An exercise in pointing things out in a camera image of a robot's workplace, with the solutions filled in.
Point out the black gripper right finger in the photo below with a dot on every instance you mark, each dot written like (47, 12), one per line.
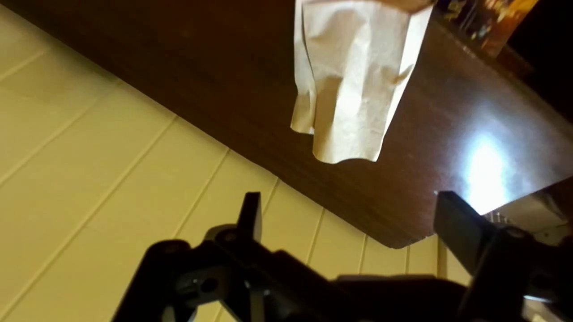
(507, 269)

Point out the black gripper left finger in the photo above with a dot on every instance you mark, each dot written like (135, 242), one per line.
(239, 280)

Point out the white cloth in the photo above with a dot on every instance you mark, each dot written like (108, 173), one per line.
(358, 78)

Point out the dark brown wooden table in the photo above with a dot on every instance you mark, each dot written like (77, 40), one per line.
(208, 78)

